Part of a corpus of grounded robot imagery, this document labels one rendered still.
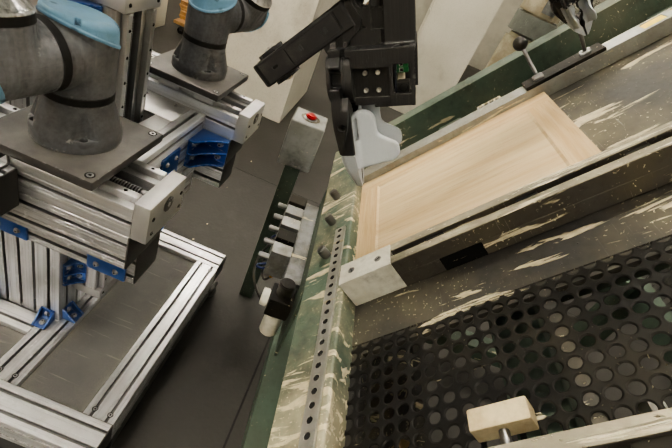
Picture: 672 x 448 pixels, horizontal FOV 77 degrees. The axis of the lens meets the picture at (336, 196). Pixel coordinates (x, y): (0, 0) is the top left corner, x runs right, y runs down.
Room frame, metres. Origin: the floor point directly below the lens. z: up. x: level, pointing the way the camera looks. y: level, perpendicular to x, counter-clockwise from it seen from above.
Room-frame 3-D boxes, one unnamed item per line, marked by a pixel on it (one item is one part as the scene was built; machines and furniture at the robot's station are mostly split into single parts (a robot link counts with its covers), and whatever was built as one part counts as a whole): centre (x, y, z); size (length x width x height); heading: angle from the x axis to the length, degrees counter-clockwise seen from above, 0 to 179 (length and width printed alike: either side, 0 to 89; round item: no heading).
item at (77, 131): (0.63, 0.49, 1.09); 0.15 x 0.15 x 0.10
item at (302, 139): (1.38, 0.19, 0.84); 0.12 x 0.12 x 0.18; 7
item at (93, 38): (0.62, 0.49, 1.20); 0.13 x 0.12 x 0.14; 168
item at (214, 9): (1.13, 0.51, 1.20); 0.13 x 0.12 x 0.14; 168
